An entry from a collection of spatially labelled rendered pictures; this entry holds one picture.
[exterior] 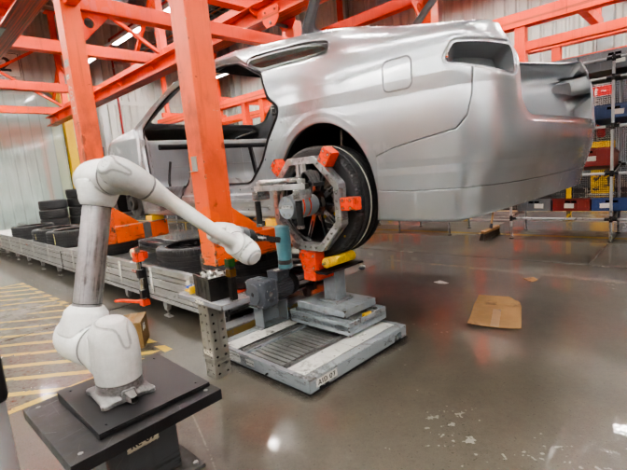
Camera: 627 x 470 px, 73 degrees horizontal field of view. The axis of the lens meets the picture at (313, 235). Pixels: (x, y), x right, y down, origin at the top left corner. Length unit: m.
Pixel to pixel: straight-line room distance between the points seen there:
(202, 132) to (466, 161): 1.45
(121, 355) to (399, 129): 1.58
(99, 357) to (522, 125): 1.96
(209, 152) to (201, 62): 0.51
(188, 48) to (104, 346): 1.71
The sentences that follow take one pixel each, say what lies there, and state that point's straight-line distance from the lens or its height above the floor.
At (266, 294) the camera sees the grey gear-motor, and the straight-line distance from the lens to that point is 2.60.
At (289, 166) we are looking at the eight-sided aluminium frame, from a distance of 2.52.
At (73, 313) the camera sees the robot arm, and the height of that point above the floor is 0.61.
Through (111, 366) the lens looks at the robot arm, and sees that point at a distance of 1.62.
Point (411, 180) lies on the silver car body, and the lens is 2.18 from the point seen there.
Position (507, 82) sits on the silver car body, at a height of 1.35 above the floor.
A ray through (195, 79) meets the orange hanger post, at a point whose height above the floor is 1.60.
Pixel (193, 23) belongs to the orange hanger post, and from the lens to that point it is 2.73.
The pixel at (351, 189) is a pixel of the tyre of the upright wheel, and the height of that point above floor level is 0.92.
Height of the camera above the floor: 1.05
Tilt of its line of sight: 9 degrees down
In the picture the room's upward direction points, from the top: 5 degrees counter-clockwise
